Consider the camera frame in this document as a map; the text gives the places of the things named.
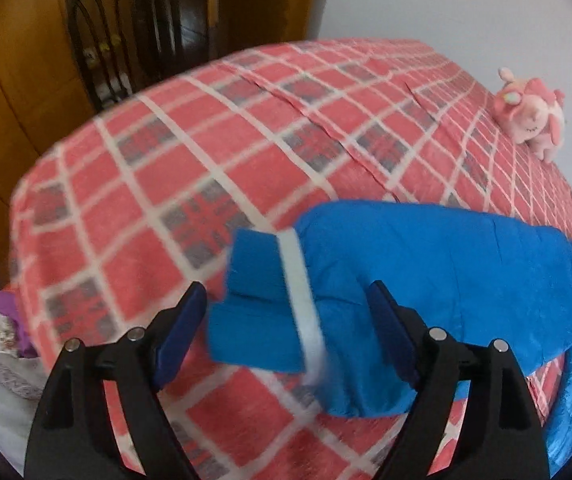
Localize pink plush toy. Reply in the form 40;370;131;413
493;66;566;163

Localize purple cloth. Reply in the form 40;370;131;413
0;287;41;359

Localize red plaid blanket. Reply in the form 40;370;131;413
8;39;572;480

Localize dark wooden chair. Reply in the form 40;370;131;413
64;0;167;111

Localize blue padded jacket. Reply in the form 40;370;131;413
206;200;572;476

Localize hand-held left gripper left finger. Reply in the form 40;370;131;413
23;281;209;480

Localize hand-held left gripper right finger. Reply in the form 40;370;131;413
368;280;551;480

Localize wooden wardrobe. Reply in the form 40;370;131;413
0;0;98;273
214;0;323;57

